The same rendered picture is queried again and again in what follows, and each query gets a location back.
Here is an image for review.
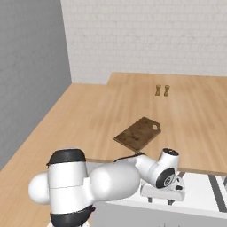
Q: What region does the small wooden shaker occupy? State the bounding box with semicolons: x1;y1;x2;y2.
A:
163;84;171;98
154;84;162;97

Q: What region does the white open drawer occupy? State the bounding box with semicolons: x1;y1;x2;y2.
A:
93;169;227;227

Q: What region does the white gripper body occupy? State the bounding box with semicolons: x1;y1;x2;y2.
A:
139;183;187;203

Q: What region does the dark brown wooden cutting board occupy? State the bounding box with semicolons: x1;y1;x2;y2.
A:
113;116;162;153

